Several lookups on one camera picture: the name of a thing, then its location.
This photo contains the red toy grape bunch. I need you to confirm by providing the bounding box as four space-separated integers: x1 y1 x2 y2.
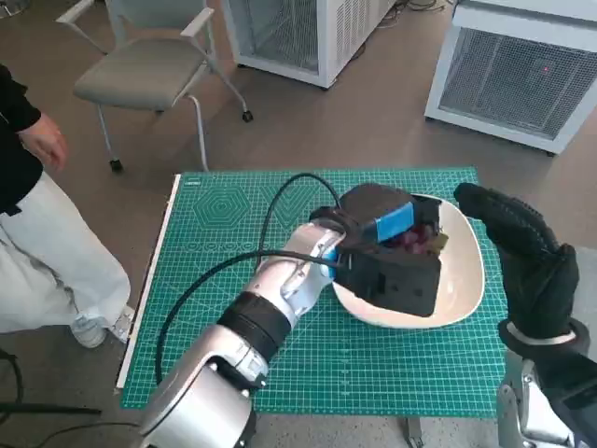
389 222 450 257

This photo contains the grey cylinder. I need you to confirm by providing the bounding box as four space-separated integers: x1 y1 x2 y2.
574 242 597 329

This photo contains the green cutting mat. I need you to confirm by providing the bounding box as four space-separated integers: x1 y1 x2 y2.
113 163 510 419

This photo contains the person's hand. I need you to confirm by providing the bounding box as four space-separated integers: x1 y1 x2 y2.
17 115 69 170

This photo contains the grey chair with white frame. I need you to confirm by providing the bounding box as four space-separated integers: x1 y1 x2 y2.
55 0 256 175

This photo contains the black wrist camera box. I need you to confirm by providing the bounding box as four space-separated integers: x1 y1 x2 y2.
334 244 444 320
531 343 597 448

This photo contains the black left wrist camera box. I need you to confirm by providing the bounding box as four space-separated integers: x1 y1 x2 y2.
334 244 444 320

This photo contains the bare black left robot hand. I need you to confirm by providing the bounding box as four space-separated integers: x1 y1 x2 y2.
337 183 444 257

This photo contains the white plate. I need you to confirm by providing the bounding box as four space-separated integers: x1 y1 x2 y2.
330 192 484 330

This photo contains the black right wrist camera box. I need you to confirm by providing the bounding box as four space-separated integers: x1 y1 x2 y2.
531 343 597 448

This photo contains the white mesh cabinet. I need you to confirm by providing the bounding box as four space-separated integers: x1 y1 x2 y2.
218 0 398 91
423 0 597 158

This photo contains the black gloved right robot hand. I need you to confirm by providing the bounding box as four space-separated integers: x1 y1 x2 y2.
452 182 580 345

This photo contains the dark table bracket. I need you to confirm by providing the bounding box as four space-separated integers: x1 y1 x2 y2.
404 416 426 448

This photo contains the black floor stand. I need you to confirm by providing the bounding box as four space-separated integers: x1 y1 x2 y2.
0 346 103 417

